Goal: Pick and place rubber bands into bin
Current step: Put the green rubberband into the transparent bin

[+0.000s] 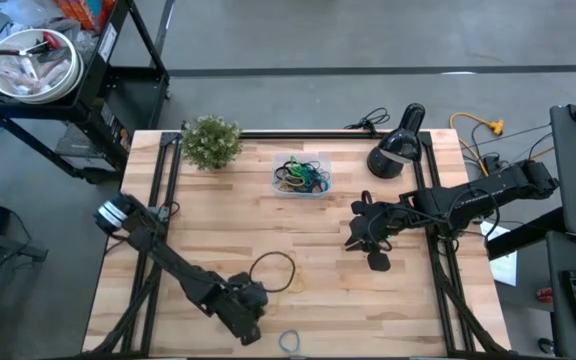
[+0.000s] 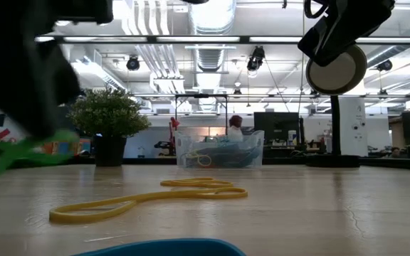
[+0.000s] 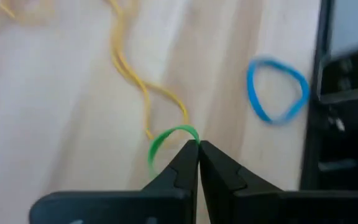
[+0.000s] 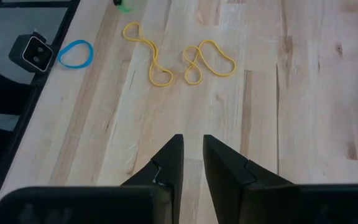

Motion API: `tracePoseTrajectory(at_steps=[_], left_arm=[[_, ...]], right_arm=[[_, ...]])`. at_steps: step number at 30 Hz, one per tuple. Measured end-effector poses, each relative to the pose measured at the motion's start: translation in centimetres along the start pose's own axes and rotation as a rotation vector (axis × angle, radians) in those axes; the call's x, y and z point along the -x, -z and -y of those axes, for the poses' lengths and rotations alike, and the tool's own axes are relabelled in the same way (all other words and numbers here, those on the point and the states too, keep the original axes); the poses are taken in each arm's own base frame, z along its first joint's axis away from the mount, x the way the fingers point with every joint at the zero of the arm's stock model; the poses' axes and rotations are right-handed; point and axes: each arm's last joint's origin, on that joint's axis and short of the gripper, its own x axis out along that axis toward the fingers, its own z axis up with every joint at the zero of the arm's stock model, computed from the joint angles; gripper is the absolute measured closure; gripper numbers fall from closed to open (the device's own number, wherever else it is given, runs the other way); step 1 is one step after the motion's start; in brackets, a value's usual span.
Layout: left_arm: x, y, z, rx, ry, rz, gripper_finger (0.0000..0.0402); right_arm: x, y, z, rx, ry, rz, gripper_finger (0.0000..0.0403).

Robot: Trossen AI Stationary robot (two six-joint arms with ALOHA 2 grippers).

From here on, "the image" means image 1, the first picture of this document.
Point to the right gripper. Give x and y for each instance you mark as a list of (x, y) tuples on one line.
[(385, 222)]

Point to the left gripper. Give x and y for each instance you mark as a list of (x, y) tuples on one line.
[(240, 292)]

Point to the blue rubber band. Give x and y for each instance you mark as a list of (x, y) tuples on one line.
[(318, 182), (280, 341)]

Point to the green rubber band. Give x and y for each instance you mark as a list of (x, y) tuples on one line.
[(295, 165)]

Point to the wide black rubber band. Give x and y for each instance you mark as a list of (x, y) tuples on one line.
[(279, 175)]

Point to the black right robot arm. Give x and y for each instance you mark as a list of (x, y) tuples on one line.
[(468, 200)]

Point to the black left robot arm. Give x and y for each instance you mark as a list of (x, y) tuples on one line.
[(168, 255)]

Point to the clear plastic bin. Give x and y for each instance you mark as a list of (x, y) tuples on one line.
[(326, 159)]

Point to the black desk lamp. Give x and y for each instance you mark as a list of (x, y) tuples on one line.
[(393, 150)]

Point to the black power adapter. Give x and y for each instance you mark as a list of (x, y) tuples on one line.
[(491, 165)]

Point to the white paper sheet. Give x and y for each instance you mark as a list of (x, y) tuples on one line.
[(505, 270)]

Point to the green plant in black pot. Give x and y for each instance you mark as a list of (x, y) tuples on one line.
[(212, 142)]

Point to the small red object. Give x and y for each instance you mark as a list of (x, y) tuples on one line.
[(544, 295)]

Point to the black utility cart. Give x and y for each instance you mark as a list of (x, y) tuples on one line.
[(133, 95)]

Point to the white bowl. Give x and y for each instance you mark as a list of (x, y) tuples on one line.
[(73, 70)]

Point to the clear plastic bag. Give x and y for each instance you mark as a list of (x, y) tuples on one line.
[(28, 10), (23, 75)]

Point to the red tool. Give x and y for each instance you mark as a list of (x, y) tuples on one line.
[(52, 41)]

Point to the orange cardboard box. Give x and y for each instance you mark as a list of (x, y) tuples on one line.
[(85, 12)]

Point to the black table frame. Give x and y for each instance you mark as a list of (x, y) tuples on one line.
[(308, 135)]

